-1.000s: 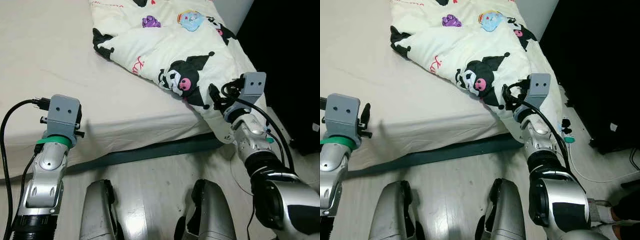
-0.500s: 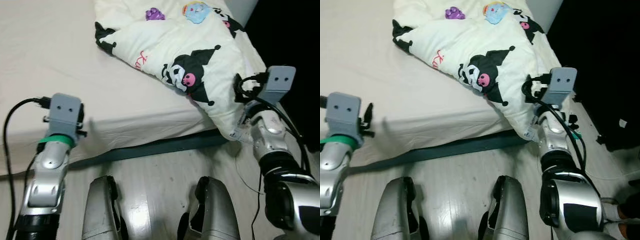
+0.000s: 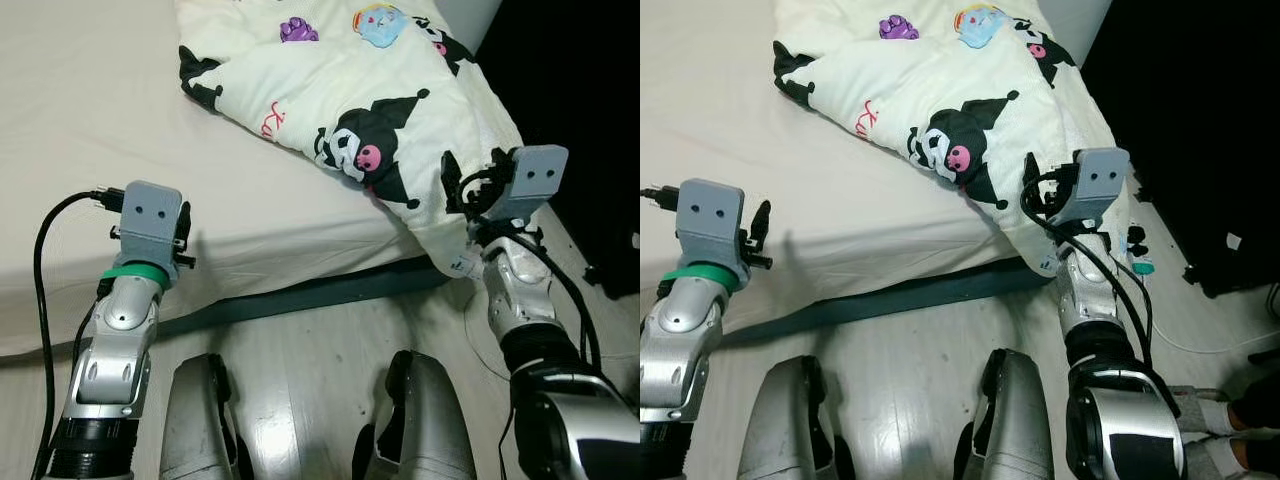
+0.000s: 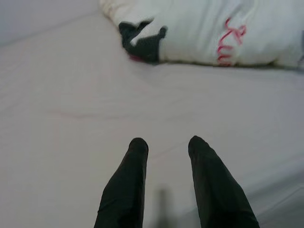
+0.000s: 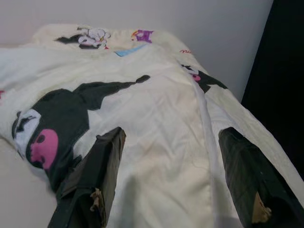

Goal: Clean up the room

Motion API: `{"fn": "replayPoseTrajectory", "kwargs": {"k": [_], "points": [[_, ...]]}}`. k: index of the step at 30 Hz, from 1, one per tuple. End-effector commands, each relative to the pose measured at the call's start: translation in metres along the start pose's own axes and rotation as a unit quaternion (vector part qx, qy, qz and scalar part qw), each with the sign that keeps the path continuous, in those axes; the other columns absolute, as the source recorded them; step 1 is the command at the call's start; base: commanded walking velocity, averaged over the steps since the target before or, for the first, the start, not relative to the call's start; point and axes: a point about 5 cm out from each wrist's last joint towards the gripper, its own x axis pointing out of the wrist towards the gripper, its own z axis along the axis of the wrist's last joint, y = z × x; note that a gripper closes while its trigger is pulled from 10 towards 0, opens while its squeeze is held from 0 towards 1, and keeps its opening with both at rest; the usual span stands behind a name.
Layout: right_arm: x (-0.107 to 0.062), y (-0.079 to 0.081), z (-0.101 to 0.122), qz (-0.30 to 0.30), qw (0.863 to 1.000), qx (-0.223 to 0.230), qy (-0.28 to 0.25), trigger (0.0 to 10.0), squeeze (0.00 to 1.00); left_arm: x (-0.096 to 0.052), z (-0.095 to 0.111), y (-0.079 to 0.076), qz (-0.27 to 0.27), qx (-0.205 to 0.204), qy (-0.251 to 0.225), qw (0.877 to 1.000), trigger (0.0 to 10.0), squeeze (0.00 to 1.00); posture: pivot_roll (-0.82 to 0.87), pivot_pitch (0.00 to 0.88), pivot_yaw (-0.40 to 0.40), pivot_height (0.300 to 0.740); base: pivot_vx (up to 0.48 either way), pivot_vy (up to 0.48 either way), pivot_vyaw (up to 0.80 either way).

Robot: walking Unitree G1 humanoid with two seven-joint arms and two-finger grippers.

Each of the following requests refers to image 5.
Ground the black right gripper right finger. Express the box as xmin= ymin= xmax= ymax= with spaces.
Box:
xmin=218 ymin=126 xmax=304 ymax=228

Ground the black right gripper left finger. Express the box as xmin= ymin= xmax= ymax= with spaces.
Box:
xmin=48 ymin=126 xmax=127 ymax=228

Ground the cream cartoon print blanket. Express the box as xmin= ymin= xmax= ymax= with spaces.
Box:
xmin=0 ymin=23 xmax=304 ymax=228

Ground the cream sheeted mattress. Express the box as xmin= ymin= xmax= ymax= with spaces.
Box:
xmin=0 ymin=42 xmax=60 ymax=228

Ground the tall black wardrobe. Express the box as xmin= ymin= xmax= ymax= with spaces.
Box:
xmin=241 ymin=0 xmax=304 ymax=181

